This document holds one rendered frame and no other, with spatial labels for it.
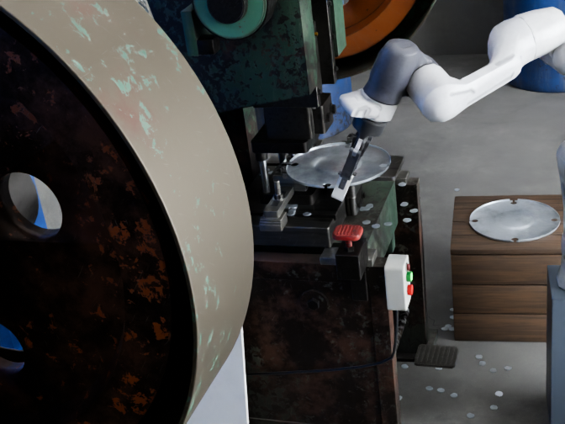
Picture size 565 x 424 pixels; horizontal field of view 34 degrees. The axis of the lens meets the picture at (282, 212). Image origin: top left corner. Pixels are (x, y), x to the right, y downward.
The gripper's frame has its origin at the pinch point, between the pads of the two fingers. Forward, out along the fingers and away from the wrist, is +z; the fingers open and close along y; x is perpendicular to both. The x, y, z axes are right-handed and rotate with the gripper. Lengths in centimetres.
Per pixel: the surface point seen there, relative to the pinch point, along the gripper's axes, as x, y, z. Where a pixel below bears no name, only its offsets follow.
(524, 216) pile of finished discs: -54, 87, 30
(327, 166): 7.9, 30.8, 13.5
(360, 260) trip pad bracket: -11.3, -1.2, 16.1
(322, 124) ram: 13.1, 28.0, 1.0
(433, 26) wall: 10, 364, 76
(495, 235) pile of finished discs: -47, 74, 35
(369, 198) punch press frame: -6.0, 40.5, 22.4
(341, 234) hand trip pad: -4.6, -1.9, 11.1
